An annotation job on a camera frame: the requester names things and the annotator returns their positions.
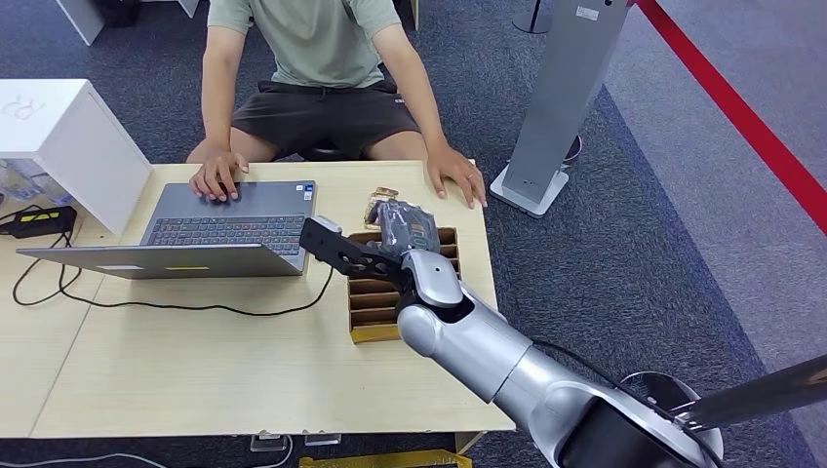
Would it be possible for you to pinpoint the grey kiosk stand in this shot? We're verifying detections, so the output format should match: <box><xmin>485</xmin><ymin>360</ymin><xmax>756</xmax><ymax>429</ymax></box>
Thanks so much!
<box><xmin>489</xmin><ymin>0</ymin><xmax>638</xmax><ymax>220</ymax></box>

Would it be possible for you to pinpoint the white box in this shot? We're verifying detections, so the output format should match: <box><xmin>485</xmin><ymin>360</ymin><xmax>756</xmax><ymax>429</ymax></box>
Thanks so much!
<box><xmin>0</xmin><ymin>78</ymin><xmax>154</xmax><ymax>236</ymax></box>

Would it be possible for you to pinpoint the clear plastic bottle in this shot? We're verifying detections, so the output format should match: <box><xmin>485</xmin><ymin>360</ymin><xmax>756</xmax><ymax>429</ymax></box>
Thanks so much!
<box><xmin>35</xmin><ymin>169</ymin><xmax>75</xmax><ymax>208</ymax></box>
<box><xmin>0</xmin><ymin>158</ymin><xmax>41</xmax><ymax>203</ymax></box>

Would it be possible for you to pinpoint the brown cardboard card holder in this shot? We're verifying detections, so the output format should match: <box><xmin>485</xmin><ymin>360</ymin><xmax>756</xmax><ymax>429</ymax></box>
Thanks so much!
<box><xmin>345</xmin><ymin>225</ymin><xmax>462</xmax><ymax>345</ymax></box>

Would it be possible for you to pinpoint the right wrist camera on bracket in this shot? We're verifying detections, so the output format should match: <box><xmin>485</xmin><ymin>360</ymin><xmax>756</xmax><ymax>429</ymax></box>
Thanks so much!
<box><xmin>297</xmin><ymin>214</ymin><xmax>416</xmax><ymax>293</ymax></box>

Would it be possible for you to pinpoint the black laptop power cable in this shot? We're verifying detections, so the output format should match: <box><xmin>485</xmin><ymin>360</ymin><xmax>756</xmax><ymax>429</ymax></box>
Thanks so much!
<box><xmin>11</xmin><ymin>229</ymin><xmax>336</xmax><ymax>319</ymax></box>

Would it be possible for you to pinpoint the grey laptop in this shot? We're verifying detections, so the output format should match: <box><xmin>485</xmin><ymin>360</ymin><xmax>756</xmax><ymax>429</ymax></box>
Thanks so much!
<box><xmin>16</xmin><ymin>180</ymin><xmax>319</xmax><ymax>281</ymax></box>

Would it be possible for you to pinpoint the yellow floor tape strip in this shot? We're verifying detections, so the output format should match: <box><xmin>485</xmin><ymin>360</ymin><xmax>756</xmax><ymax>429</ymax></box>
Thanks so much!
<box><xmin>297</xmin><ymin>450</ymin><xmax>474</xmax><ymax>468</ymax></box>

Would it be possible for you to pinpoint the person's right hand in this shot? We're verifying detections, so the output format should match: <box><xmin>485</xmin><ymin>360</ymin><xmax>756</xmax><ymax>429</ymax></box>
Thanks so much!
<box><xmin>188</xmin><ymin>150</ymin><xmax>251</xmax><ymax>204</ymax></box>

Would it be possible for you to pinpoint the person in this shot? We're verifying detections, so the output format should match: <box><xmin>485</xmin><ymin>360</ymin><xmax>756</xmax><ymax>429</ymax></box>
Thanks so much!
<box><xmin>185</xmin><ymin>0</ymin><xmax>490</xmax><ymax>210</ymax></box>

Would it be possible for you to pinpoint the white floor cable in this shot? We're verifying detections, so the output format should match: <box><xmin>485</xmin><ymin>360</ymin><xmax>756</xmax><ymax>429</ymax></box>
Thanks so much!
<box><xmin>0</xmin><ymin>435</ymin><xmax>295</xmax><ymax>468</ymax></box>

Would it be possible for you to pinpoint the white furniture panel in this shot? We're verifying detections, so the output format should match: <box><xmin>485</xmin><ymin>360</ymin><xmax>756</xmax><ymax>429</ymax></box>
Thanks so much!
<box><xmin>55</xmin><ymin>0</ymin><xmax>203</xmax><ymax>47</ymax></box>

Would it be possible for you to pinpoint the black adapter mains cable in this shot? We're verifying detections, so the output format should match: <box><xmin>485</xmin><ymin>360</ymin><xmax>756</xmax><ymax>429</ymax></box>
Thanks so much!
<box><xmin>0</xmin><ymin>204</ymin><xmax>45</xmax><ymax>227</ymax></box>

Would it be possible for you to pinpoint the yellow brown card packet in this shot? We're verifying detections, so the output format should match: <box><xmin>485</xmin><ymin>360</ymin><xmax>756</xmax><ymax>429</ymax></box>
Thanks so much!
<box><xmin>363</xmin><ymin>185</ymin><xmax>401</xmax><ymax>232</ymax></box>

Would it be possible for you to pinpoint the light wooden table leg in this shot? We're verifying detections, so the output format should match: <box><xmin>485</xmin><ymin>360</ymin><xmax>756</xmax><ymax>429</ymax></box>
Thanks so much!
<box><xmin>453</xmin><ymin>431</ymin><xmax>487</xmax><ymax>455</ymax></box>

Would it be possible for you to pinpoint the black yellow power adapter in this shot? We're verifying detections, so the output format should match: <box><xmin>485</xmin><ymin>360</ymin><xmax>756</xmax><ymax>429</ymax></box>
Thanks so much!
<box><xmin>11</xmin><ymin>205</ymin><xmax>79</xmax><ymax>240</ymax></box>

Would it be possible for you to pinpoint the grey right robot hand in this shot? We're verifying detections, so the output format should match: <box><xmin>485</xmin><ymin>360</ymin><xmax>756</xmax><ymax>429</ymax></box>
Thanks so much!
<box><xmin>367</xmin><ymin>198</ymin><xmax>443</xmax><ymax>257</ymax></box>

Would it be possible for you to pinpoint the black round stand base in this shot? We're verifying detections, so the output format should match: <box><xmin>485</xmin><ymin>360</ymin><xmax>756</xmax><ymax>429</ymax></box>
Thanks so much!
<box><xmin>512</xmin><ymin>0</ymin><xmax>558</xmax><ymax>37</ymax></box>

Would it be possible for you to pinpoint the person's left hand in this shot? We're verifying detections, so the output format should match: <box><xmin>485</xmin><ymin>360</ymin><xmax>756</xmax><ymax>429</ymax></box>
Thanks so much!
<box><xmin>424</xmin><ymin>144</ymin><xmax>490</xmax><ymax>210</ymax></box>

